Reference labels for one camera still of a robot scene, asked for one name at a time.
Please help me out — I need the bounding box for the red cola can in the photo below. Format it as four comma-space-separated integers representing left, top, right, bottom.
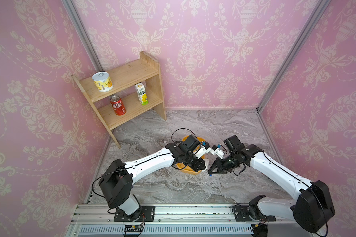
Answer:
110, 95, 126, 116

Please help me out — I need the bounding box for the yellow white tin can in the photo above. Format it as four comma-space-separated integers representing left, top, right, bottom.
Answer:
92, 72, 113, 92

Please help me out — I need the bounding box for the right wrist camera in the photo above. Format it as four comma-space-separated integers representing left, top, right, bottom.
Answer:
210, 135, 246, 160

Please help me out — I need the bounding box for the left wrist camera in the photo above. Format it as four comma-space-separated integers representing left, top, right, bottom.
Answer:
193, 141, 211, 159

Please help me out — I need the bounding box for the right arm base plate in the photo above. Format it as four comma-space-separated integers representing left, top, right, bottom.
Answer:
231, 204, 276, 224

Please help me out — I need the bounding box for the aluminium front rail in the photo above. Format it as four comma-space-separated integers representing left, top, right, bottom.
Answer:
66, 203, 330, 237

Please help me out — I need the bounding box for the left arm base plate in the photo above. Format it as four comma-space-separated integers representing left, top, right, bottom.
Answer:
114, 205, 155, 222

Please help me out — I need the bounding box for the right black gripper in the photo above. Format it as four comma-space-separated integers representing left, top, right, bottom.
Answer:
207, 153, 239, 174

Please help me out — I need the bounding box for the green white juice carton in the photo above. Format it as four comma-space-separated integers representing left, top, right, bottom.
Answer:
135, 83, 148, 106

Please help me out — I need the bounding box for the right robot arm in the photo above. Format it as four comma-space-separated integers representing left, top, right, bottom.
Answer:
208, 144, 335, 234

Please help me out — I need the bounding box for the white wiping cloth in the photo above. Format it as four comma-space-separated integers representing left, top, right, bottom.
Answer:
203, 159, 210, 172

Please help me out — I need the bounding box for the yellow plastic basin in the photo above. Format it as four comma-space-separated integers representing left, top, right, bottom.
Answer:
176, 136, 207, 175

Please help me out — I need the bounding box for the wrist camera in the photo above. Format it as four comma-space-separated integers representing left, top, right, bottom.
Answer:
210, 135, 246, 160
193, 141, 211, 159

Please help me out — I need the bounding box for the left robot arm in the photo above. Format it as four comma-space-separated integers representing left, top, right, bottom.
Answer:
98, 135, 210, 219

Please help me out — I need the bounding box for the wooden two-tier shelf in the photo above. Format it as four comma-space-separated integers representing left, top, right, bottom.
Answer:
71, 51, 167, 148

